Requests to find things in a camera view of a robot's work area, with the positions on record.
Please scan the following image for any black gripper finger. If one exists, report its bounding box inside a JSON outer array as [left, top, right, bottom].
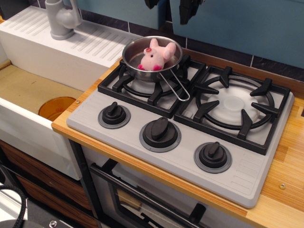
[[144, 0, 159, 9], [179, 0, 202, 25]]

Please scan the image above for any pink stuffed pig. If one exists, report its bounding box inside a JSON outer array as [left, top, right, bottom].
[[137, 38, 176, 71]]

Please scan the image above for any stainless steel pan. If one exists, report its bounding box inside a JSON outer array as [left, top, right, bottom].
[[122, 36, 190, 102]]

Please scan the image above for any black left stove knob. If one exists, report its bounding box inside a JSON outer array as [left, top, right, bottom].
[[98, 102, 131, 129]]

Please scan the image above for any black stove knob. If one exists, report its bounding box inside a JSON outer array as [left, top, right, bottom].
[[98, 102, 131, 129], [139, 117, 181, 153], [194, 142, 232, 174]]

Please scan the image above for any grey toy stove top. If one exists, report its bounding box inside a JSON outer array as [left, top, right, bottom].
[[66, 44, 295, 209]]

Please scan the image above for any black middle stove knob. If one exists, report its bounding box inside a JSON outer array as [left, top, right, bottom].
[[139, 117, 181, 153]]

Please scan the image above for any black right stove knob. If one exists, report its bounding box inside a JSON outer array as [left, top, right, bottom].
[[194, 142, 232, 174]]

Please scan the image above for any grey toy faucet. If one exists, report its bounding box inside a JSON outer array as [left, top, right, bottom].
[[45, 0, 82, 40]]

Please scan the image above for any black left burner grate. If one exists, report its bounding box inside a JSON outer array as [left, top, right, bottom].
[[98, 54, 206, 118]]

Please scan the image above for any black burner grate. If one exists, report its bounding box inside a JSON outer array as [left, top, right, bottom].
[[98, 54, 206, 118], [174, 66, 292, 155]]

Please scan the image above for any black right burner grate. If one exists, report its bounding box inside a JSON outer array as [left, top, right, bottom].
[[174, 66, 292, 155]]

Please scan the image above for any white sink unit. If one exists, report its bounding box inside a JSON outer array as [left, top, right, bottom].
[[0, 6, 137, 180]]

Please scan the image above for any orange plastic bowl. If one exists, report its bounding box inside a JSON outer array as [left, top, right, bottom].
[[38, 96, 76, 121]]

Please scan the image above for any white oven door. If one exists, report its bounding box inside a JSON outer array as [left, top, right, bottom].
[[82, 147, 251, 228]]

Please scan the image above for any wooden drawer front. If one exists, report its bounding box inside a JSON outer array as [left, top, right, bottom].
[[0, 141, 100, 228]]

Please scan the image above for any black oven door handle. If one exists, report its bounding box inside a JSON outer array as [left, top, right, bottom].
[[89, 159, 206, 228]]

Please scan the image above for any black braided cable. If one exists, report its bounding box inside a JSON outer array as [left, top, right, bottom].
[[0, 184, 28, 228]]

